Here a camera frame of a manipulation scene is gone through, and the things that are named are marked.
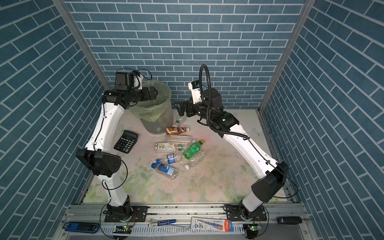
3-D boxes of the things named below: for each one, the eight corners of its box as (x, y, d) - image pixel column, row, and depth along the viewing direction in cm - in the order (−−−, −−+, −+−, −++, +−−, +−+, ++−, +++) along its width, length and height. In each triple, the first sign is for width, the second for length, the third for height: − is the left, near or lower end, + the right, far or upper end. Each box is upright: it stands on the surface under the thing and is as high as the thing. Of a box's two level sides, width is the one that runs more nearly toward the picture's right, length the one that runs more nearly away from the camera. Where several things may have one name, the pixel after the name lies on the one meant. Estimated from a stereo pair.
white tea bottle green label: (156, 152, 97) (154, 149, 93) (157, 145, 100) (156, 141, 96) (186, 153, 97) (185, 149, 93) (186, 145, 100) (186, 142, 97)
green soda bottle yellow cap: (181, 155, 96) (181, 151, 92) (198, 140, 103) (198, 136, 100) (188, 161, 93) (188, 158, 90) (205, 145, 101) (205, 141, 97)
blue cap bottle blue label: (151, 170, 89) (149, 167, 86) (155, 164, 92) (153, 160, 88) (175, 180, 86) (174, 177, 82) (178, 173, 89) (177, 170, 85)
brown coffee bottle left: (167, 136, 106) (166, 132, 102) (167, 131, 108) (166, 127, 104) (189, 134, 107) (189, 129, 103) (189, 129, 110) (188, 125, 106)
